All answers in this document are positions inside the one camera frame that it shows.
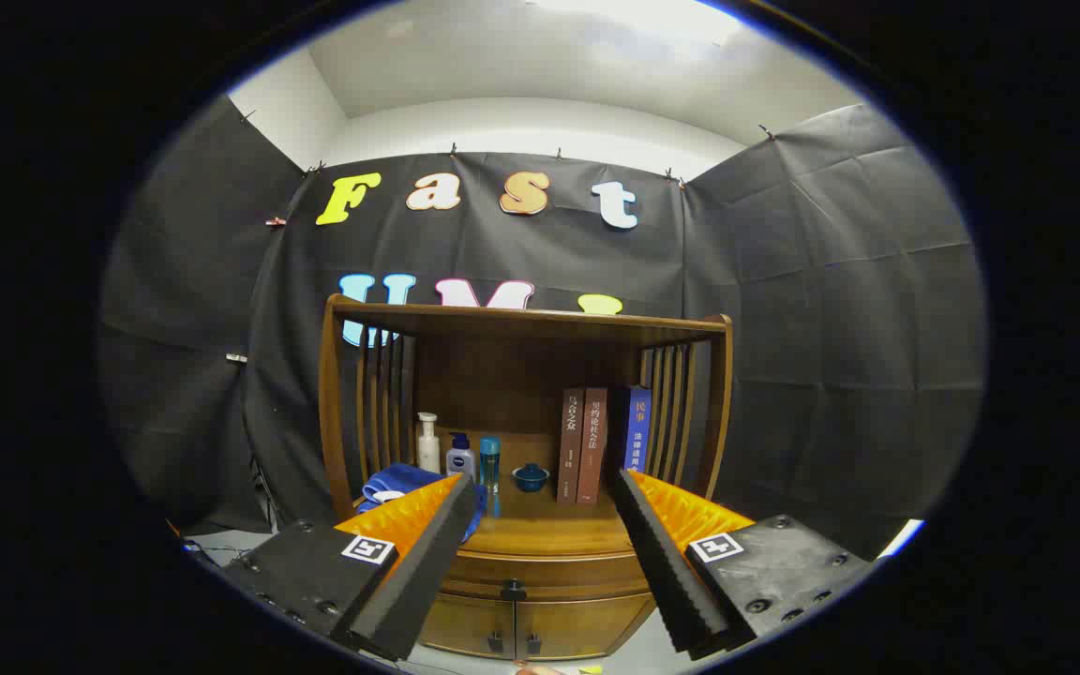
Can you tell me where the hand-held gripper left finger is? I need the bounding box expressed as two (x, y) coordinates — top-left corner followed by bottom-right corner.
(221, 472), (478, 663)

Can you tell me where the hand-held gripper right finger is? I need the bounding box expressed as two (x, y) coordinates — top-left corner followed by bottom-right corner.
(607, 467), (878, 662)

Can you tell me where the wooden drawer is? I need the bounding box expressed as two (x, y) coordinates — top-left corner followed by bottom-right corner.
(446, 549), (655, 601)

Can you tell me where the wooden countertop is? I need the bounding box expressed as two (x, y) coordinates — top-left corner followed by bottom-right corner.
(409, 429), (639, 556)

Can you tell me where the wooden cabinet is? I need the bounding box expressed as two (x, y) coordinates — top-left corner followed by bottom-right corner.
(318, 293), (734, 662)

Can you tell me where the folded blue towel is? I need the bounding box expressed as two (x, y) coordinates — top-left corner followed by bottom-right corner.
(359, 463), (489, 545)

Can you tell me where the white bottle blue cap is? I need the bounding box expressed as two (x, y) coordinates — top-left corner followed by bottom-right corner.
(445, 432), (477, 481)

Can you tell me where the white pump bottle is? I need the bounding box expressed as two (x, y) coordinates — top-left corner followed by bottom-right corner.
(416, 412), (442, 474)

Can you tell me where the light brown book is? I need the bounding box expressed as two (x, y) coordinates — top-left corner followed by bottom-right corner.
(577, 387), (608, 506)

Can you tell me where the blue book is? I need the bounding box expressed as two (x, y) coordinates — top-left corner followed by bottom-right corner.
(624, 384), (653, 474)

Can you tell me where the dark brown book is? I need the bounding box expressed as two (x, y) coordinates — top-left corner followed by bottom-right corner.
(557, 388), (586, 505)

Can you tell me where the black backdrop cloth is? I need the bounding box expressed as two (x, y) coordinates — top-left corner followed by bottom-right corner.
(97, 94), (986, 563)

